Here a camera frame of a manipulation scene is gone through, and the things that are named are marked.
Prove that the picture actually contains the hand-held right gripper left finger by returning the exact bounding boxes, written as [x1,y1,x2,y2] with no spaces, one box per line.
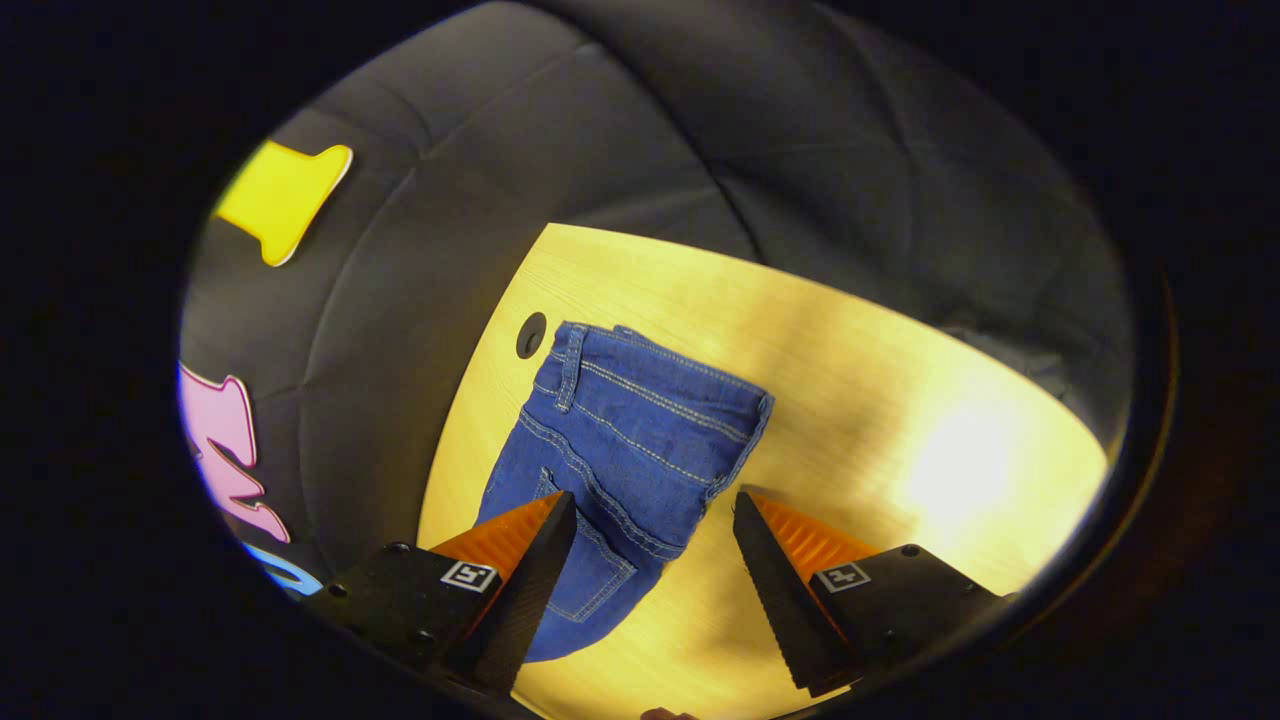
[318,490,579,696]

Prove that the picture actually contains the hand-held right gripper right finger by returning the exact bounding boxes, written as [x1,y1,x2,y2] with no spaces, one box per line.
[732,488,1006,699]

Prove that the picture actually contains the blue denim jeans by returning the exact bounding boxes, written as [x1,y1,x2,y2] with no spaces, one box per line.
[475,320,776,664]

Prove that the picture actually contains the black backdrop cloth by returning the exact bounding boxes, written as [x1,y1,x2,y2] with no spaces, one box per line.
[180,0,1136,601]

